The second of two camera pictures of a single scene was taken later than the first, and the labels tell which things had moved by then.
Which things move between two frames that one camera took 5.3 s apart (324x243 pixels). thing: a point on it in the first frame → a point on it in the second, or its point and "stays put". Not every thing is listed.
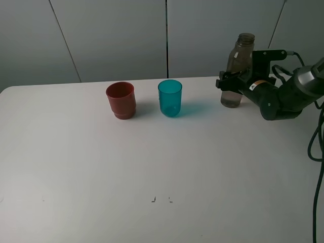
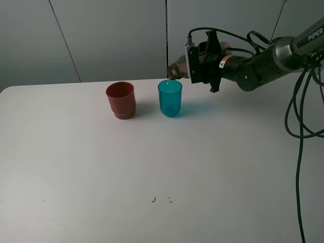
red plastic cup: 121,95 stays put
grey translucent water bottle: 240,59 → 179,69
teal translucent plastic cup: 170,92 stays put
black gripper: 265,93 → 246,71
